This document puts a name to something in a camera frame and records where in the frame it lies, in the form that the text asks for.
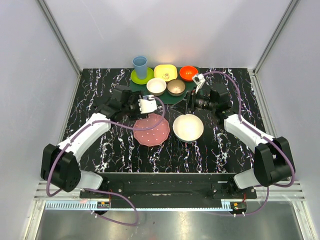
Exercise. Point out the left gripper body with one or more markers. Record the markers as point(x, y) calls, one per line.
point(136, 107)

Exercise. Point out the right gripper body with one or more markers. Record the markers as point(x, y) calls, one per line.
point(197, 100)

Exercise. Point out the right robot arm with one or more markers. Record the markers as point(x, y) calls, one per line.
point(273, 161)

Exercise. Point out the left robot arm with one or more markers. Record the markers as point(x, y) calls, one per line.
point(60, 163)

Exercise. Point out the dark green mat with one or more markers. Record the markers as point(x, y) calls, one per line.
point(166, 97)

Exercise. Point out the brown small bowl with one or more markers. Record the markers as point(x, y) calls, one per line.
point(176, 87)

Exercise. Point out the large white bowl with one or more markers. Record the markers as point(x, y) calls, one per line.
point(188, 127)

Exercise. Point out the orange red bowl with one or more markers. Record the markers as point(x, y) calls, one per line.
point(187, 72)

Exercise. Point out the pink dotted plate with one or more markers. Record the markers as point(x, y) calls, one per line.
point(152, 137)

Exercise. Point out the cream small bowl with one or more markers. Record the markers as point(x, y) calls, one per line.
point(156, 86)

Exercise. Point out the yellow square dish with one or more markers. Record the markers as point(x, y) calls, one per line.
point(167, 72)

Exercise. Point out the lime green saucer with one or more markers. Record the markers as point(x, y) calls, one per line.
point(136, 80)

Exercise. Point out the blue plastic cup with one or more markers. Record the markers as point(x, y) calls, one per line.
point(140, 66)

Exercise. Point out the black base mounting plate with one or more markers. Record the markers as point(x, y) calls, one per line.
point(213, 185)

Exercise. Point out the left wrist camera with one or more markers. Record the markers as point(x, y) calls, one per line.
point(147, 106)

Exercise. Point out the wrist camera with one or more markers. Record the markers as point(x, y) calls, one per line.
point(147, 106)
point(199, 80)

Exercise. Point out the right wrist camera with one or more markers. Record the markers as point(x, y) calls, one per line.
point(199, 80)

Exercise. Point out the right aluminium frame post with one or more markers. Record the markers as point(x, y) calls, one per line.
point(289, 11)

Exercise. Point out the aluminium frame post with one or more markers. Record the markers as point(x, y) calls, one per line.
point(59, 36)
point(289, 11)

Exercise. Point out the aluminium front rail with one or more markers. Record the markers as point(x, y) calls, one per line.
point(184, 202)

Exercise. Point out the left aluminium frame post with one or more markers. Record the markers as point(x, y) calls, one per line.
point(59, 36)

